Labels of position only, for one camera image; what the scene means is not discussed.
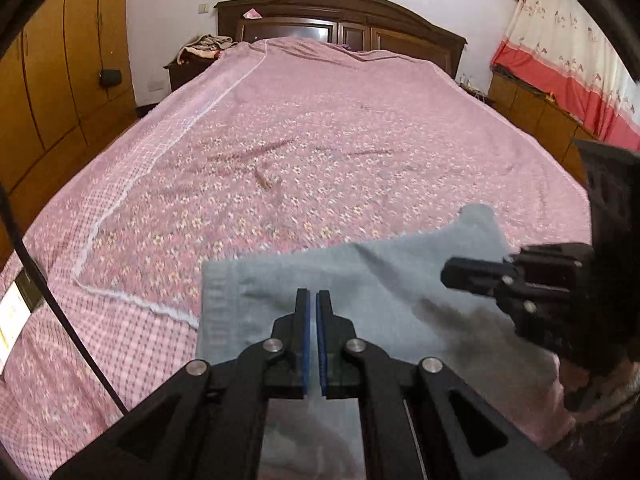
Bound low wooden cabinet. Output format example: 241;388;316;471
486;67;602;187

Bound crumpled cloth pile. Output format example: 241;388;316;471
177;34;239;64

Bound red and white curtain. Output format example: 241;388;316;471
491;0;640;152

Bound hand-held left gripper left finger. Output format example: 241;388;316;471
50;288;311;480

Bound pink floral blanket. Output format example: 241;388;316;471
0;37;597;480

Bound grey-blue pants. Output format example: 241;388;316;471
195;204;576;480

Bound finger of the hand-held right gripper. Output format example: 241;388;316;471
440;242;596;352

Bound orange wooden wardrobe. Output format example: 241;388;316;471
0;0;139;263

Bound white and yellow box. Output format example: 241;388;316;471
0;280;44;377

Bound black cable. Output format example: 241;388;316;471
0;182;129;417

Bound dark wooden nightstand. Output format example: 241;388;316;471
164;55;222;93

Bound dark wooden headboard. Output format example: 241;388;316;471
215;0;468;80

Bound person's right hand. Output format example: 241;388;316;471
557;352;640;420

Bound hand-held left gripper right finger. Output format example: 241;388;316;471
316;289;572;480

